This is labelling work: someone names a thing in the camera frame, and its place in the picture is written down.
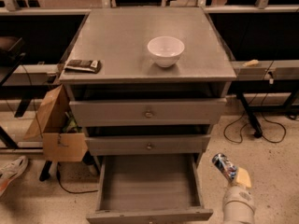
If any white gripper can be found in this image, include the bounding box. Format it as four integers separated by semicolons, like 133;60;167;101
222;167;255;214

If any redbull can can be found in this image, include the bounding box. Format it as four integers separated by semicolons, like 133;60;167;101
212;153;237;182

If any grey middle drawer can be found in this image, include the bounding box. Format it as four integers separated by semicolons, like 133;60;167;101
86;134;210;155

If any grey drawer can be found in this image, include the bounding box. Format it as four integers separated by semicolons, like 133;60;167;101
86;134;210;155
69;98;226;127
87;154;213;224

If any grey top drawer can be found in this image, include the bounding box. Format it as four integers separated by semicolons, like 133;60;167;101
69;98;226;127

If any grey bottom drawer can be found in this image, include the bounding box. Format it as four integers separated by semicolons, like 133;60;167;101
87;154;213;224

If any grey drawer cabinet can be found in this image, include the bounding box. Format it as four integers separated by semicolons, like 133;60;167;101
58;7;237;173

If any yellow foam scrap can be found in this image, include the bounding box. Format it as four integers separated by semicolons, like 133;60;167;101
242;59;259;67

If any white ceramic bowl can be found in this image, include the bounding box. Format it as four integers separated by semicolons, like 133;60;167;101
147;36;185;67

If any brown cardboard box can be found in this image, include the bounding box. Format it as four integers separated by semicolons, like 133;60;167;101
24;85;88;161

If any dark snack bar packet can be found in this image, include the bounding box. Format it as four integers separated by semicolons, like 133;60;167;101
64;60;102;74

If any white sneaker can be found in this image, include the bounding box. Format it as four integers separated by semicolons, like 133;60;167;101
0;156;28;196

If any black floor cable right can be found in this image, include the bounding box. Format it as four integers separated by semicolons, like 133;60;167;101
222;110;287;145

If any black floor cable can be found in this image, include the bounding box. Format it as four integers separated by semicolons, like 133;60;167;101
55;161;99;195
222;110;287;145

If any black floor cable left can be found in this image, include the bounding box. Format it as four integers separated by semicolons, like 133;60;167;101
55;161;99;195

